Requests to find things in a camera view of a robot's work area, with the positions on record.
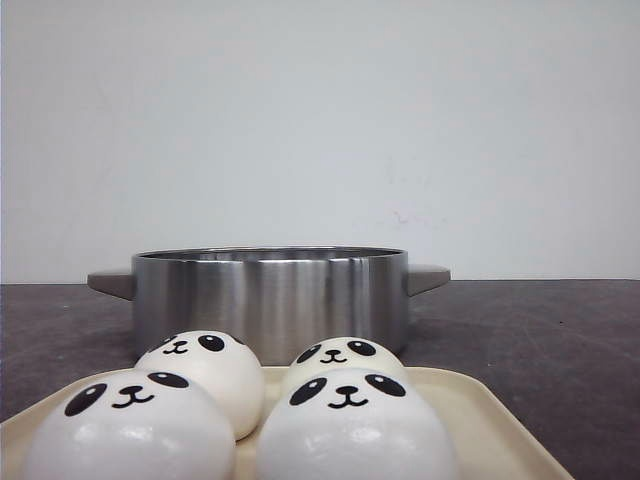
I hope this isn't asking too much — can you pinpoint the panda bun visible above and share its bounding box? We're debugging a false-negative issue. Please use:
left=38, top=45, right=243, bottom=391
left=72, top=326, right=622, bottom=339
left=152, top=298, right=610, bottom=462
left=134, top=330, right=266, bottom=440
left=280, top=336, right=409, bottom=396
left=255, top=368, right=460, bottom=479
left=22, top=369, right=235, bottom=479

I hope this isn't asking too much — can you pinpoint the stainless steel steamer pot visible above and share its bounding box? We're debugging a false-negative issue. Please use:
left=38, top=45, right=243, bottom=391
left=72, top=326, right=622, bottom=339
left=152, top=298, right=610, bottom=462
left=87, top=246, right=451, bottom=365

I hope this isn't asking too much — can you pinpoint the cream plastic tray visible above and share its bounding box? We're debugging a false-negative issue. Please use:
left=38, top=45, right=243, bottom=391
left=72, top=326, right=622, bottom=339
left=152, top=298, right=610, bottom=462
left=1, top=367, right=571, bottom=479

